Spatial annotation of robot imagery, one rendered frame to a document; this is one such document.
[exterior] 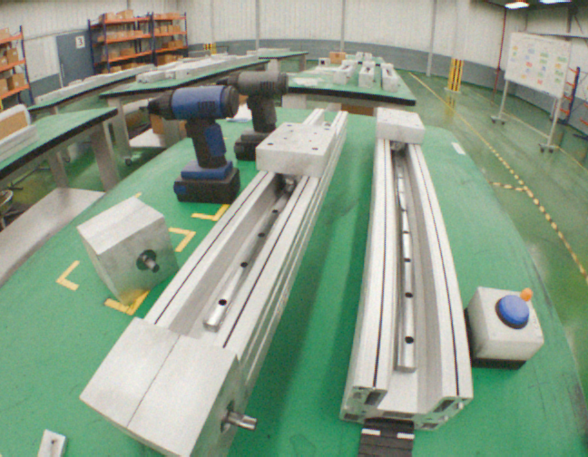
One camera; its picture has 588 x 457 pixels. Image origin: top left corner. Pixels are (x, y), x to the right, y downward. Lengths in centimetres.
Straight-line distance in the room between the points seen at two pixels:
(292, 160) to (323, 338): 27
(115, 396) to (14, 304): 35
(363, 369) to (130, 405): 18
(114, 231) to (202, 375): 23
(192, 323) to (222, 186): 31
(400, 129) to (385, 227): 36
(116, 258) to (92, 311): 10
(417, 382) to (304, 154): 35
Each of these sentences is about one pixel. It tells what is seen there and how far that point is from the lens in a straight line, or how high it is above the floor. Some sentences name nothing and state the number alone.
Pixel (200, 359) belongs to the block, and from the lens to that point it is 24.
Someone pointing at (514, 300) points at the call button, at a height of 85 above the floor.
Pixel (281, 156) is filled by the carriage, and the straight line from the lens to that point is 48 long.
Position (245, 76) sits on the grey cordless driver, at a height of 99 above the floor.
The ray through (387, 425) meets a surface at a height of 79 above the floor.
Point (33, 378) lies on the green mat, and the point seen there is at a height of 78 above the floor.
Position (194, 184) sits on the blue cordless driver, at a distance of 58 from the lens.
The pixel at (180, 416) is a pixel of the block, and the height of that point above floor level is 87.
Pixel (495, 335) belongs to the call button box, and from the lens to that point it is 35.
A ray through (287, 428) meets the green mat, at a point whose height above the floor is 78.
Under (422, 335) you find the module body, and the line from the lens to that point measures 33.
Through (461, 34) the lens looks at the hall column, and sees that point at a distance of 1041.
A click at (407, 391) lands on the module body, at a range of 29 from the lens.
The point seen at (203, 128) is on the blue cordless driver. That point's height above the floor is 93.
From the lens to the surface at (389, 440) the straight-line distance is 31.
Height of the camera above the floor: 107
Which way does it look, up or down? 36 degrees down
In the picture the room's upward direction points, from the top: 1 degrees clockwise
